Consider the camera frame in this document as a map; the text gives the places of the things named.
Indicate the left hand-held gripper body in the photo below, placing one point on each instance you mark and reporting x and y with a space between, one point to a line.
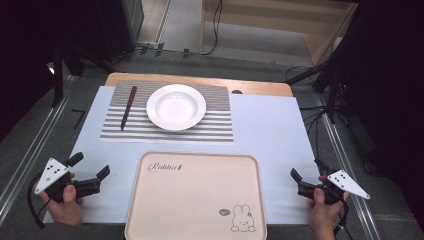
50 173

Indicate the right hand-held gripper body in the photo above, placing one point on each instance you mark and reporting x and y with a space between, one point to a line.
346 183

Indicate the person's left hand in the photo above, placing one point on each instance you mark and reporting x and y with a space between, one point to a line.
66 210

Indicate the person's right hand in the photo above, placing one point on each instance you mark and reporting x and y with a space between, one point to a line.
321 216

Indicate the white table sheet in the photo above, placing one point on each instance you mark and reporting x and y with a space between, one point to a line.
266 133

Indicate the dark brown chopstick utensil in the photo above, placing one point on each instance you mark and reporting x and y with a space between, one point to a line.
128 108

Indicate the black metal stand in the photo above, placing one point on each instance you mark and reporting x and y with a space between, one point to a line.
58 73
330 83

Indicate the grey striped placemat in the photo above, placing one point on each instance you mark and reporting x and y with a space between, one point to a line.
220 120

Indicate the beige tray with rabbit print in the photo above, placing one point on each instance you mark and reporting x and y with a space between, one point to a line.
196 200

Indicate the white round plate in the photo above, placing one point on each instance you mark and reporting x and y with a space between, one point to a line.
176 106

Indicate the white power strip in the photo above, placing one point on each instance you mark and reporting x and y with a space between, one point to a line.
148 44

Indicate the black cabinet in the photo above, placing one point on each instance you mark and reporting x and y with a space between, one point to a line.
116 26

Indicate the metal floor rail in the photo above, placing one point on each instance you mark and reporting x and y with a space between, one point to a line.
346 160
30 156

